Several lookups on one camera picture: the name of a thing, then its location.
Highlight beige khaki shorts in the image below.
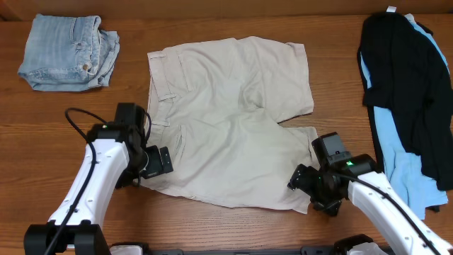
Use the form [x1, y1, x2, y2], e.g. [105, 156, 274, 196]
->
[142, 37, 318, 214]

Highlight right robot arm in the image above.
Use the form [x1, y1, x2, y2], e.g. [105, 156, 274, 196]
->
[287, 132, 452, 255]

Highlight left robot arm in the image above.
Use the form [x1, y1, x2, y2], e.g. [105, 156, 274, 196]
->
[23, 103, 173, 255]

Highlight light blue garment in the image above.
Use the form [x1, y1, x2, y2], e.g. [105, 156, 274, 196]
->
[359, 13, 449, 221]

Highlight black garment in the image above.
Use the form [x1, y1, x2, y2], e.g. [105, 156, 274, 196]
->
[357, 11, 453, 213]

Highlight folded light blue jeans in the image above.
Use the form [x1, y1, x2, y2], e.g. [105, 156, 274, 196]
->
[18, 14, 120, 92]

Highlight white garment tag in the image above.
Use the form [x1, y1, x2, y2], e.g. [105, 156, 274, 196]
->
[386, 6, 396, 13]

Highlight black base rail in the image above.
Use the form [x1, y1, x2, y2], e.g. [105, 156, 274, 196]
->
[109, 233, 397, 255]

